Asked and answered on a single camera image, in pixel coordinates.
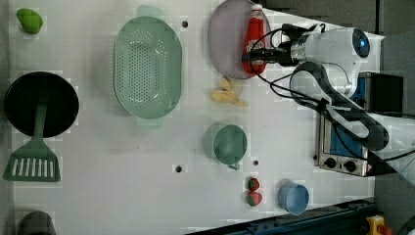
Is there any lower toy strawberry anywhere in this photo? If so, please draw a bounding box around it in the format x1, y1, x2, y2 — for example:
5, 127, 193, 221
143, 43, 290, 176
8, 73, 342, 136
246, 192, 262, 207

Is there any black round pan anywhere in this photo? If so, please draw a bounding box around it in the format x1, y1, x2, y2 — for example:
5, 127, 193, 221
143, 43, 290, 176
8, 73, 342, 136
3, 71, 80, 139

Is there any dark grey cup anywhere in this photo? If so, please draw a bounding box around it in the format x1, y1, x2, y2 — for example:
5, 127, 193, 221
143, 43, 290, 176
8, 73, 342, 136
16, 211, 57, 235

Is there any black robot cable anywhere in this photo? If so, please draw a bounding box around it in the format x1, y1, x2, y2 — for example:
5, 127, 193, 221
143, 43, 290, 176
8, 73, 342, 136
248, 23, 415, 163

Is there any blue plastic cup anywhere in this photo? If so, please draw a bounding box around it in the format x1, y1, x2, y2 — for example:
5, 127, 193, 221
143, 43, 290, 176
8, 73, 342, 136
277, 181, 309, 215

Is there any green toy pepper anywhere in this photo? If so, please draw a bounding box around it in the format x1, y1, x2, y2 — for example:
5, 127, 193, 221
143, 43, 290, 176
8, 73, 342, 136
17, 8, 43, 34

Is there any toy strawberry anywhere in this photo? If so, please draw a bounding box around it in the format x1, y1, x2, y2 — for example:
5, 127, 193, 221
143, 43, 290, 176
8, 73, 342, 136
246, 192, 262, 207
247, 177, 260, 192

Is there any red ketchup bottle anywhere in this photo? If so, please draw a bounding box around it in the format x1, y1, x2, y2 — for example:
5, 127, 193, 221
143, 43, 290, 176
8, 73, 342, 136
242, 4, 266, 75

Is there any yellow banana peel toy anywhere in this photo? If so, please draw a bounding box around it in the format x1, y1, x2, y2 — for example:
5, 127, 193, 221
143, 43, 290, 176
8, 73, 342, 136
210, 77, 248, 107

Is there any blue metal frame rail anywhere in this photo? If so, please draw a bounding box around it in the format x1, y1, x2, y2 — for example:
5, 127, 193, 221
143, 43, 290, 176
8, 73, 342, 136
186, 200, 377, 235

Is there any upper toy strawberry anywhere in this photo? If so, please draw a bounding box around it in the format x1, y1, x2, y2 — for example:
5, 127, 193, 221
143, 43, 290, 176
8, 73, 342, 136
247, 177, 260, 192

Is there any green plastic cup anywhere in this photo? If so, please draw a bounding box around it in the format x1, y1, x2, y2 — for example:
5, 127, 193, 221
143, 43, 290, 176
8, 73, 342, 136
203, 123, 248, 170

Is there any grey round plate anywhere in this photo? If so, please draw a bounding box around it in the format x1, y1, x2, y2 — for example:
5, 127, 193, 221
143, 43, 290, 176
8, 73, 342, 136
207, 0, 270, 79

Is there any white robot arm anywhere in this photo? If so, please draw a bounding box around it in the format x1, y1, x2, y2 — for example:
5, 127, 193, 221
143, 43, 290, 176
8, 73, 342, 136
242, 23, 415, 183

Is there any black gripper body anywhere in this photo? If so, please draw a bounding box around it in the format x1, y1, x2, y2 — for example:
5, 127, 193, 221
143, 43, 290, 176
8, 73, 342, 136
242, 41, 299, 67

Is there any yellow red emergency button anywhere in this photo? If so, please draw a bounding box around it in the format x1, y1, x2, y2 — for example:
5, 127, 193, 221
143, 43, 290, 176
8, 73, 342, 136
366, 215, 393, 235

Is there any green plastic colander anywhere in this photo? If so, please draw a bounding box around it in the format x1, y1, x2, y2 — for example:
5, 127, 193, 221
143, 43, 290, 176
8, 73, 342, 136
113, 5, 182, 129

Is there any black toaster oven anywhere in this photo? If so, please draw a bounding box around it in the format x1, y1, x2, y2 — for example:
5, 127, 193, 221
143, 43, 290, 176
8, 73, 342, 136
314, 72, 403, 177

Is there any green plastic spatula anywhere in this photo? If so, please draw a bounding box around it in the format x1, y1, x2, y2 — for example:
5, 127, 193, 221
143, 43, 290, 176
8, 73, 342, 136
3, 104, 61, 182

